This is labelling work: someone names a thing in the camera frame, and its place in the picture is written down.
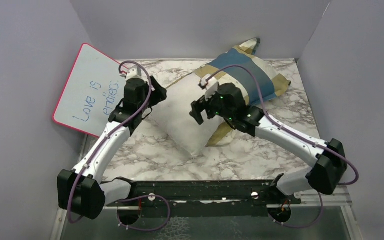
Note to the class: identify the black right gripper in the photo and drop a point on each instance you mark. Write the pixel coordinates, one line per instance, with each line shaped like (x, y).
(201, 105)

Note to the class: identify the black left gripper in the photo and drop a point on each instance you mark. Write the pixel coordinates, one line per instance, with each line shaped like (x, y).
(159, 93)

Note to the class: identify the blue beige checked pillowcase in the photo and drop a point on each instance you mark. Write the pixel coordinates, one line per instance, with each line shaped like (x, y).
(248, 72)

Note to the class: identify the white pillow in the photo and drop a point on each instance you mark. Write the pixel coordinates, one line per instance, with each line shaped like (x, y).
(173, 117)

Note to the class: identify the pink framed whiteboard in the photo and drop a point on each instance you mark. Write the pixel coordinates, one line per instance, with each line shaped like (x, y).
(91, 92)

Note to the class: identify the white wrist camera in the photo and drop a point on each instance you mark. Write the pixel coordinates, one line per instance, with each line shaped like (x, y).
(134, 72)
(210, 85)

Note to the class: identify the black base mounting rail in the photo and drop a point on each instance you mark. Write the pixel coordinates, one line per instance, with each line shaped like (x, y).
(195, 199)

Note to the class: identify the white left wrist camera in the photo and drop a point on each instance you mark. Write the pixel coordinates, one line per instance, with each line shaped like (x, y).
(134, 72)

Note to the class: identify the aluminium frame rail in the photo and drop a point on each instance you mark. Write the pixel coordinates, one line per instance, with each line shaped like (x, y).
(326, 218)

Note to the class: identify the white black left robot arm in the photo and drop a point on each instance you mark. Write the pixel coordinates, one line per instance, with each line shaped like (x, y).
(81, 189)

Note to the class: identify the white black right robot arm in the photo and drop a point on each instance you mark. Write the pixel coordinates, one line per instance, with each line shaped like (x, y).
(325, 160)

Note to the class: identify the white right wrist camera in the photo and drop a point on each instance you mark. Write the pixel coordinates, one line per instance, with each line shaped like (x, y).
(210, 85)

